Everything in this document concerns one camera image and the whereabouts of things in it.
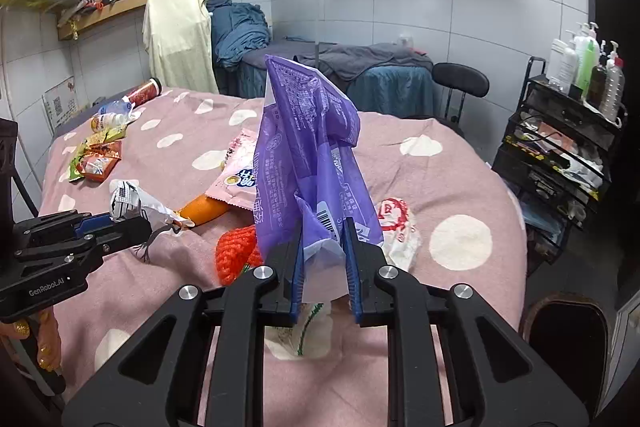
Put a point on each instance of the pink snack packet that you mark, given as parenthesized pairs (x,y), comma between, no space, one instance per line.
(240,179)

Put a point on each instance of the black storage cart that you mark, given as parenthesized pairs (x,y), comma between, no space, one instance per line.
(555,157)

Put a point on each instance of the pile of blue bedding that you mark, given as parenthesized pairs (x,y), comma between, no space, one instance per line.
(237,32)

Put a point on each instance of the white pump bottle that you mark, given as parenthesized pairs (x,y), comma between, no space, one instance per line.
(570,64)

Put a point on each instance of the white packet with green print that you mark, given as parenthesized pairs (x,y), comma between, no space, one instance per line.
(310,332)

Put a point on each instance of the brown pump bottle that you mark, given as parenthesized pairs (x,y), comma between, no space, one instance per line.
(596,82)

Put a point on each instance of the green snack packet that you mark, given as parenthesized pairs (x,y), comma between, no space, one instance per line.
(76,162)

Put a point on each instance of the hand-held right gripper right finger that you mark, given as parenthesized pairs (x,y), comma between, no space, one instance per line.
(351,279)

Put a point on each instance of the orange-red snack packet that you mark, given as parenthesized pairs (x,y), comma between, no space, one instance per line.
(100,163)

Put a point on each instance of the red cylinder can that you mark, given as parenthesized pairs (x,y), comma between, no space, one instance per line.
(144,91)

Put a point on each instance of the white wrapper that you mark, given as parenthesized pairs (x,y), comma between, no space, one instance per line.
(130,199)

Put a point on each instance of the person's left hand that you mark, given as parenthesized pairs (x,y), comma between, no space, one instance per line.
(44,337)

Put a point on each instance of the clear bottle with red cap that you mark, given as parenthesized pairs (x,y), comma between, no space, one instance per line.
(612,89)

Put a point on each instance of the purple plastic bag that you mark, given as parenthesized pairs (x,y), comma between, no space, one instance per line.
(310,147)

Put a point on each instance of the green pump bottle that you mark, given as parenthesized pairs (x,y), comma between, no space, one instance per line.
(586,57)

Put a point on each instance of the large white bottle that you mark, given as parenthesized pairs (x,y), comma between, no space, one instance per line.
(557,62)

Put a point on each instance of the white curved rod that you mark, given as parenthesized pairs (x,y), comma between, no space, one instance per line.
(320,7)

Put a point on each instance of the white bag with red print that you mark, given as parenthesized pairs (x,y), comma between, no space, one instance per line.
(400,227)

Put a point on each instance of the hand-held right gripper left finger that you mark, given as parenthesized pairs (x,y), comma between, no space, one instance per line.
(296,279)

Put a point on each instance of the wall poster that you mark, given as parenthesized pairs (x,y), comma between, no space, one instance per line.
(62,102)

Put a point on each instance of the blue bed cover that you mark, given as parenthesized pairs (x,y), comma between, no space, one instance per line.
(395,92)

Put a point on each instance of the black chair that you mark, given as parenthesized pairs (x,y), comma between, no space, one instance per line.
(460,79)

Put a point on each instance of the grey and blue cloths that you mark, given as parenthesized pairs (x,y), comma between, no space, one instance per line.
(360,57)

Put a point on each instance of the orange packet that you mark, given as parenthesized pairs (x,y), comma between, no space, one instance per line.
(200,209)

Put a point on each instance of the pink polka-dot blanket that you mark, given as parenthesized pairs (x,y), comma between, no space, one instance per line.
(425,187)

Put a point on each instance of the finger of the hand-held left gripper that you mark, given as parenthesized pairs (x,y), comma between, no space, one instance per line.
(125,234)
(92,223)

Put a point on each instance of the red knitted item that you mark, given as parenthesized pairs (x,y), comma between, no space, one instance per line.
(232,252)

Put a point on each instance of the cream shirt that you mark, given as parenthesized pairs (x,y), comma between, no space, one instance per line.
(177,42)

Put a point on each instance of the dark trash bin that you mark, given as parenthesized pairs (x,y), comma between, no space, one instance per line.
(565,332)

